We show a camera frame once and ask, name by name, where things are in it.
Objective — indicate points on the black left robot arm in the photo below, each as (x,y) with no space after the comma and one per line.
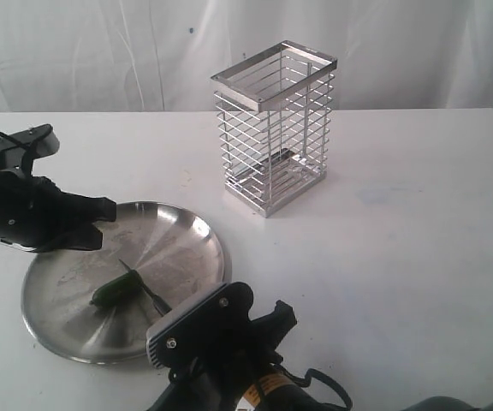
(36,214)

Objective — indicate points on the chrome wire utensil basket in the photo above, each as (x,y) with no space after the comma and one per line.
(273,112)

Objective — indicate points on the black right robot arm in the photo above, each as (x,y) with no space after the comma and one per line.
(278,389)

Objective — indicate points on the green cucumber piece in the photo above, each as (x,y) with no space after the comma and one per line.
(116,291)

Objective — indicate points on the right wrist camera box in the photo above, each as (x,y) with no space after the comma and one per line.
(197,324)

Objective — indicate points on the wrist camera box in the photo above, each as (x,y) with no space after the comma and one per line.
(30,144)
(197,324)

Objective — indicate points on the black handled serrated knife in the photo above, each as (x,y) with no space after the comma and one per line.
(161,306)

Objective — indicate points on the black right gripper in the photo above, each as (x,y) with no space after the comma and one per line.
(234,363)

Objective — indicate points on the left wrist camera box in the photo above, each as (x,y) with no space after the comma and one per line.
(30,144)

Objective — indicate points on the round stainless steel plate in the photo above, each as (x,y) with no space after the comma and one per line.
(176,252)

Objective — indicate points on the white backdrop curtain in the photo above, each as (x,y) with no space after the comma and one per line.
(160,55)

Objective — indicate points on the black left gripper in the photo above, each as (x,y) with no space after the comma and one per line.
(35,213)

